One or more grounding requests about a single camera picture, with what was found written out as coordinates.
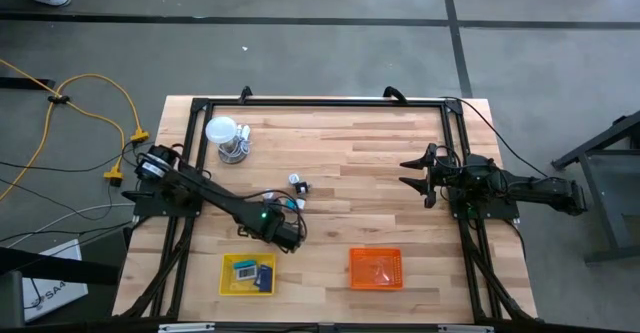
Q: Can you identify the white globe desk lamp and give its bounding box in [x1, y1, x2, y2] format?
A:
[204, 116, 251, 165]

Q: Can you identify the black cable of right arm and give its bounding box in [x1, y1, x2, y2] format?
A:
[439, 95, 547, 179]

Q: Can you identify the white floor cable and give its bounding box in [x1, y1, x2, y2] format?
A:
[4, 201, 137, 248]

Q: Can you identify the black floor cable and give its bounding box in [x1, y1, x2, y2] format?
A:
[0, 176, 117, 222]
[0, 142, 151, 174]

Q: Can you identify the orange plastic basket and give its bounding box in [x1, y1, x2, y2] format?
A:
[348, 247, 405, 291]

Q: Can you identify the silver metal bracket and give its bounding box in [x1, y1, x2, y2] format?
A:
[438, 324, 495, 333]
[157, 323, 216, 333]

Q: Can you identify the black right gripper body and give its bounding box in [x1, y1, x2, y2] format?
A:
[424, 142, 469, 209]

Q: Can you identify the dark blue purple block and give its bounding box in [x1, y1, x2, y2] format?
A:
[255, 264, 274, 294]

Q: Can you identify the black beam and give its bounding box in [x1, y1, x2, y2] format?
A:
[0, 246, 121, 287]

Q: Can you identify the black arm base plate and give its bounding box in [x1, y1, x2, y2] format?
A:
[122, 177, 206, 219]
[447, 192, 521, 222]

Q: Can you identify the yellow plastic basket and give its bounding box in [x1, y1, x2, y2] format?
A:
[218, 252, 277, 297]

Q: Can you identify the black aluminium frame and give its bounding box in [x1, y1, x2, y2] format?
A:
[119, 96, 539, 323]

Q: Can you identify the black side table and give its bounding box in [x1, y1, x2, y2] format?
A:
[551, 110, 640, 263]

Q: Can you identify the yellow extension cable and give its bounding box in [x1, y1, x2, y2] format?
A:
[0, 72, 151, 202]
[0, 58, 126, 184]

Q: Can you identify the black floor bar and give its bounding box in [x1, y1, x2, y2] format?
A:
[0, 77, 56, 91]

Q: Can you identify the white printed box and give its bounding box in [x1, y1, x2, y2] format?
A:
[19, 239, 90, 323]

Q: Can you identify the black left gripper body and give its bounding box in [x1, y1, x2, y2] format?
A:
[259, 207, 307, 252]

